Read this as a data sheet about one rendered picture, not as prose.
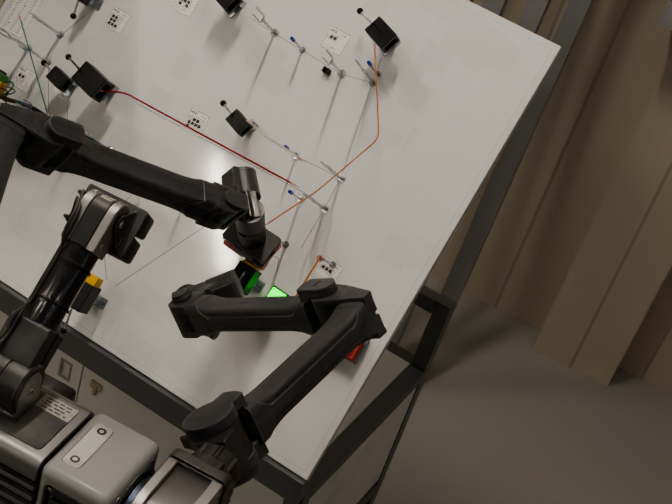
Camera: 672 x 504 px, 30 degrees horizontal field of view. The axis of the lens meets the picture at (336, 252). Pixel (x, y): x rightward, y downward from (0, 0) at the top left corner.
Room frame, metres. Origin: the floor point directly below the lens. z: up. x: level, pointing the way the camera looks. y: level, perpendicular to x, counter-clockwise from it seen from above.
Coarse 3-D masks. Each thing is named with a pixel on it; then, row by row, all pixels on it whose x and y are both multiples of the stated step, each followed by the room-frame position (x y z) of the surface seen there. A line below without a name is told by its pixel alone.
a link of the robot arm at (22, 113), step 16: (0, 112) 1.71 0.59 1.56; (16, 112) 1.73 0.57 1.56; (32, 112) 1.76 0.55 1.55; (0, 128) 1.69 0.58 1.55; (16, 128) 1.71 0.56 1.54; (32, 128) 1.73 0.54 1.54; (0, 144) 1.66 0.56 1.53; (16, 144) 1.69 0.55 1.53; (32, 144) 1.74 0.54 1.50; (48, 144) 1.73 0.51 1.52; (64, 144) 1.75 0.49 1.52; (0, 160) 1.64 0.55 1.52; (32, 160) 1.74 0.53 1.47; (0, 176) 1.61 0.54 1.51; (0, 192) 1.59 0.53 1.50
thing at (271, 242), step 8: (232, 224) 2.06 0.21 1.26; (224, 232) 2.04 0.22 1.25; (232, 232) 2.04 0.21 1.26; (264, 232) 2.02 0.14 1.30; (232, 240) 2.03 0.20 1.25; (240, 240) 2.01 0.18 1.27; (248, 240) 2.00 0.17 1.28; (256, 240) 2.01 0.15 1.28; (264, 240) 2.03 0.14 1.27; (272, 240) 2.04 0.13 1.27; (280, 240) 2.05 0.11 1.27; (240, 248) 2.02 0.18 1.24; (248, 248) 2.01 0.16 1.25; (256, 248) 2.02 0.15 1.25; (264, 248) 2.03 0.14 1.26; (272, 248) 2.03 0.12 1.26; (256, 256) 2.01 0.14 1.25; (264, 256) 2.01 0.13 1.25
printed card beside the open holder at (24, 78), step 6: (18, 72) 2.45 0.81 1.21; (24, 72) 2.44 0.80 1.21; (30, 72) 2.44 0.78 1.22; (18, 78) 2.44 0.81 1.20; (24, 78) 2.44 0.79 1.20; (30, 78) 2.43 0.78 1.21; (12, 84) 2.43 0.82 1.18; (18, 84) 2.43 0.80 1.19; (24, 84) 2.43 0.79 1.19; (30, 84) 2.43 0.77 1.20; (24, 90) 2.42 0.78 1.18
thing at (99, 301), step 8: (88, 288) 2.03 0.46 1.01; (96, 288) 2.05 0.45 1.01; (80, 296) 2.02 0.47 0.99; (88, 296) 2.03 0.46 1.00; (96, 296) 2.05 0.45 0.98; (72, 304) 2.02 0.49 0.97; (80, 304) 2.01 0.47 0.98; (88, 304) 2.03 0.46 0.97; (96, 304) 2.08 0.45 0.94; (104, 304) 2.09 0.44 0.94; (80, 312) 2.01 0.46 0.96; (64, 328) 2.00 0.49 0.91
